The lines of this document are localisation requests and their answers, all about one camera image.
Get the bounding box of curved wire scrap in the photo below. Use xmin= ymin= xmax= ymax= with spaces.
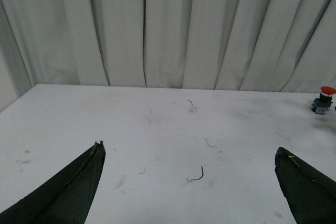
xmin=186 ymin=165 xmax=205 ymax=182

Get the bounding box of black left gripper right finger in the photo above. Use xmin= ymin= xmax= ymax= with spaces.
xmin=275 ymin=147 xmax=335 ymax=223

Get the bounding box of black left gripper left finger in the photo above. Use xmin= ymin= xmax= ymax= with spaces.
xmin=1 ymin=141 xmax=106 ymax=223

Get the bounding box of white pleated curtain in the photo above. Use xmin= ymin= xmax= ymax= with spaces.
xmin=1 ymin=0 xmax=335 ymax=109

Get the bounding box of red push button switch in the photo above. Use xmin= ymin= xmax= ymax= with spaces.
xmin=311 ymin=86 xmax=335 ymax=115

